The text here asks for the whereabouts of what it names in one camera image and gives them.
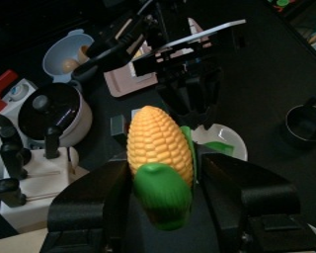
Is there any pink cutting board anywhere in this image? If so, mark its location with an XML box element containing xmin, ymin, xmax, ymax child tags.
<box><xmin>102</xmin><ymin>17</ymin><xmax>216</xmax><ymax>99</ymax></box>

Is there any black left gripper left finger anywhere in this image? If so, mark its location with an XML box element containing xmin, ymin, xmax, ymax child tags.
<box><xmin>40</xmin><ymin>157</ymin><xmax>136</xmax><ymax>253</ymax></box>

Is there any black toy stove knob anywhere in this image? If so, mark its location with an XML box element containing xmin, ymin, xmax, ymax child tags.
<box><xmin>0</xmin><ymin>177</ymin><xmax>29</xmax><ymax>209</ymax></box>

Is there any white plate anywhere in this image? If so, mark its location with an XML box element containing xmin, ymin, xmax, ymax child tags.
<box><xmin>189</xmin><ymin>123</ymin><xmax>249</xmax><ymax>162</ymax></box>

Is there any beige toy egg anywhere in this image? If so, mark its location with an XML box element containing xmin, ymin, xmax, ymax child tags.
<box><xmin>60</xmin><ymin>57</ymin><xmax>81</xmax><ymax>74</ymax></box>
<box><xmin>76</xmin><ymin>43</ymin><xmax>92</xmax><ymax>64</ymax></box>

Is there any light blue toy colander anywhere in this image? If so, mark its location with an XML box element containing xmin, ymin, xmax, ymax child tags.
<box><xmin>41</xmin><ymin>28</ymin><xmax>97</xmax><ymax>84</ymax></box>

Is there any black curved toy faucet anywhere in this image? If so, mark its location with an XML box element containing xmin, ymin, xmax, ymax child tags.
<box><xmin>0</xmin><ymin>112</ymin><xmax>33</xmax><ymax>181</ymax></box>

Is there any white toy stove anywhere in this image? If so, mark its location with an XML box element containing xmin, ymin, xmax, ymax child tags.
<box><xmin>0</xmin><ymin>78</ymin><xmax>90</xmax><ymax>234</ymax></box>

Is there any yellow toy corn green husk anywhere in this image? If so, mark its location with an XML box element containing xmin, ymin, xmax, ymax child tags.
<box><xmin>125</xmin><ymin>105</ymin><xmax>197</xmax><ymax>232</ymax></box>

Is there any white pot with black lid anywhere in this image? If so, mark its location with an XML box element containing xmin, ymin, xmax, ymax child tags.
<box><xmin>17</xmin><ymin>82</ymin><xmax>94</xmax><ymax>148</ymax></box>

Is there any silver black toy saucepan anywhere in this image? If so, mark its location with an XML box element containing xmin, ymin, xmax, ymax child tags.
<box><xmin>283</xmin><ymin>96</ymin><xmax>316</xmax><ymax>143</ymax></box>

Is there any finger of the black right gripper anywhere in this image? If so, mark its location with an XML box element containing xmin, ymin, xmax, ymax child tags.
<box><xmin>156</xmin><ymin>78</ymin><xmax>197</xmax><ymax>127</ymax></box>
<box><xmin>193</xmin><ymin>70</ymin><xmax>224</xmax><ymax>130</ymax></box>

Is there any red flat toy piece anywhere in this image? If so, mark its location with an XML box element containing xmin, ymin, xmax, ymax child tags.
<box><xmin>0</xmin><ymin>68</ymin><xmax>20</xmax><ymax>114</ymax></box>

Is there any black upright pot handle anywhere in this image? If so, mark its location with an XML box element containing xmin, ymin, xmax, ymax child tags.
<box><xmin>44</xmin><ymin>126</ymin><xmax>64</xmax><ymax>160</ymax></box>

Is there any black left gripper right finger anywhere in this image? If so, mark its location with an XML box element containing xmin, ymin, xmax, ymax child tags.
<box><xmin>193</xmin><ymin>141</ymin><xmax>316</xmax><ymax>253</ymax></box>

